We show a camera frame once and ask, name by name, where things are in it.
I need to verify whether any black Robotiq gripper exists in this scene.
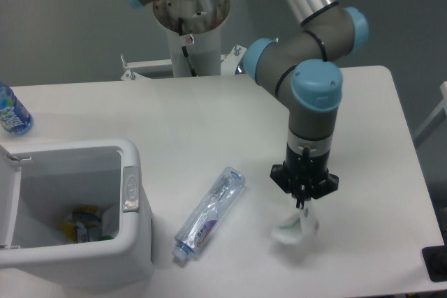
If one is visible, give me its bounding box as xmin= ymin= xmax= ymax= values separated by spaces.
xmin=270 ymin=146 xmax=339 ymax=208

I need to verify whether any white paper wrapper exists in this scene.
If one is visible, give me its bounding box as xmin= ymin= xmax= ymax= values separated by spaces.
xmin=271 ymin=200 xmax=319 ymax=245

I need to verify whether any crushed clear plastic bottle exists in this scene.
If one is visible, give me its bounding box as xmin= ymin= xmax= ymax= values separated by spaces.
xmin=173 ymin=167 xmax=246 ymax=264

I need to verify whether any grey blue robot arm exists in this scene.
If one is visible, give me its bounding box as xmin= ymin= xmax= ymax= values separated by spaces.
xmin=127 ymin=0 xmax=369 ymax=208

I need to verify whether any white plastic trash can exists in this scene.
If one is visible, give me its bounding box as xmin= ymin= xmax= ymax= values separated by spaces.
xmin=1 ymin=139 xmax=154 ymax=287

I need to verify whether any black clamp at table edge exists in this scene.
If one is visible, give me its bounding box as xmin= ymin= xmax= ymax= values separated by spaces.
xmin=422 ymin=245 xmax=446 ymax=283

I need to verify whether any yellow snack wrapper in bin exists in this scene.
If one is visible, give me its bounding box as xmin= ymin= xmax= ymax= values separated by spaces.
xmin=60 ymin=205 xmax=102 ymax=244

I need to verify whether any blue labelled water bottle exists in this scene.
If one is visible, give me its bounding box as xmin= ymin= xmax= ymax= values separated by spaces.
xmin=1 ymin=82 xmax=34 ymax=136

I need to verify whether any white metal base frame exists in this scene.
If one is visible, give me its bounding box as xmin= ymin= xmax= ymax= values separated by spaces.
xmin=120 ymin=45 xmax=247 ymax=81

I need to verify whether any white frame at right edge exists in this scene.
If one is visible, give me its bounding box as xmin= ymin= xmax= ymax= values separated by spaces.
xmin=413 ymin=82 xmax=446 ymax=148

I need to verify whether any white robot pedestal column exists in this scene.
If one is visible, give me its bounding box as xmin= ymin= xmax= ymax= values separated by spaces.
xmin=153 ymin=0 xmax=230 ymax=77

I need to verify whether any black cable on pedestal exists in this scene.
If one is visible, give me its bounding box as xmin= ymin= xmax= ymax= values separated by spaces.
xmin=177 ymin=16 xmax=198 ymax=77

